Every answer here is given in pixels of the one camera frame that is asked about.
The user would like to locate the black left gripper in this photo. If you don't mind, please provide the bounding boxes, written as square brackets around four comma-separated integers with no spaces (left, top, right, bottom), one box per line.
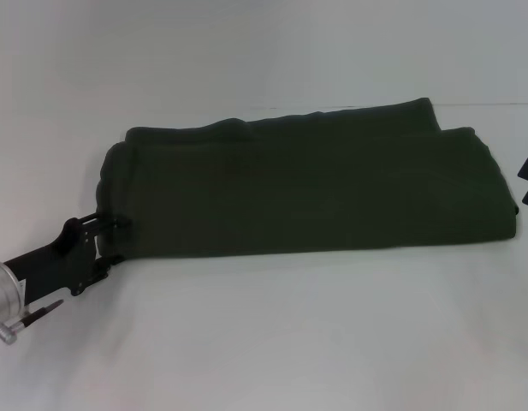
[3,212,133,308]

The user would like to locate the dark green FREE t-shirt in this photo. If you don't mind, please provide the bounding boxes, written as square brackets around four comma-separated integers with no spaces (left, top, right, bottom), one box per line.
[93,97,524,263]

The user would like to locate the left arm cable with plug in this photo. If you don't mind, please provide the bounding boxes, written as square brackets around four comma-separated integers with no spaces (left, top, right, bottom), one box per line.
[0,299,64,344]

